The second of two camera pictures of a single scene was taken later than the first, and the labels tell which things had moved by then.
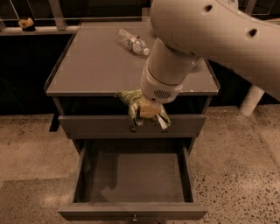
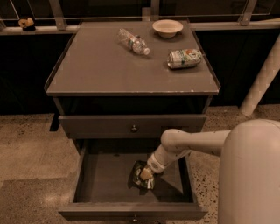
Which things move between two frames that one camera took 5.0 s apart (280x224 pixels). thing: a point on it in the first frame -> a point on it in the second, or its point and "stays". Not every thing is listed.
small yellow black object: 27,24 stays
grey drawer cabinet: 101,58 stays
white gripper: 156,87 -> 155,164
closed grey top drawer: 119,127 stays
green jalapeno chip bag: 132,98 -> 136,182
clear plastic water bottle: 133,41 stays
